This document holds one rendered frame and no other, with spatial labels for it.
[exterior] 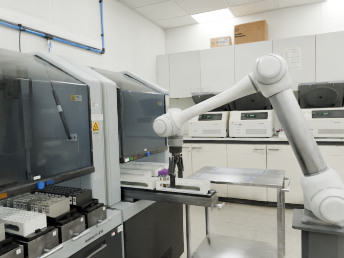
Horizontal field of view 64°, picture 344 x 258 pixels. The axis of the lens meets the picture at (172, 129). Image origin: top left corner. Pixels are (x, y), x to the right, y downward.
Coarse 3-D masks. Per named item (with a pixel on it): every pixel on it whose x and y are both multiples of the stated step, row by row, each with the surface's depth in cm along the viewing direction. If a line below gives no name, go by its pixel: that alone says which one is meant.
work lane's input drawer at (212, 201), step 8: (128, 192) 164; (136, 192) 162; (144, 192) 160; (152, 192) 158; (160, 192) 156; (168, 192) 154; (176, 192) 152; (184, 192) 151; (208, 192) 149; (216, 192) 152; (152, 200) 158; (160, 200) 156; (168, 200) 153; (176, 200) 151; (184, 200) 149; (192, 200) 147; (200, 200) 146; (208, 200) 144; (216, 200) 152
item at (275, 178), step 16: (192, 176) 188; (208, 176) 187; (224, 176) 185; (240, 176) 184; (256, 176) 182; (272, 176) 181; (208, 208) 223; (208, 224) 223; (208, 240) 211; (224, 240) 210; (240, 240) 209; (192, 256) 187; (208, 256) 187; (224, 256) 186; (240, 256) 185; (256, 256) 185; (272, 256) 184
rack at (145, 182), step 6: (120, 180) 168; (126, 180) 166; (132, 180) 165; (138, 180) 163; (144, 180) 162; (150, 180) 162; (126, 186) 167; (132, 186) 165; (138, 186) 163; (144, 186) 170; (150, 186) 160
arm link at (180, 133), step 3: (174, 108) 153; (168, 111) 153; (171, 111) 152; (174, 111) 152; (177, 111) 152; (180, 111) 153; (183, 126) 154; (183, 129) 155; (177, 132) 149; (180, 132) 152; (174, 135) 152; (177, 135) 152; (180, 135) 153
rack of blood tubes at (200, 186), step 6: (156, 180) 158; (168, 180) 159; (180, 180) 158; (186, 180) 157; (192, 180) 157; (198, 180) 156; (204, 180) 156; (156, 186) 158; (168, 186) 159; (180, 186) 163; (186, 186) 161; (192, 186) 159; (198, 186) 148; (204, 186) 146; (186, 192) 151; (198, 192) 148; (204, 192) 146
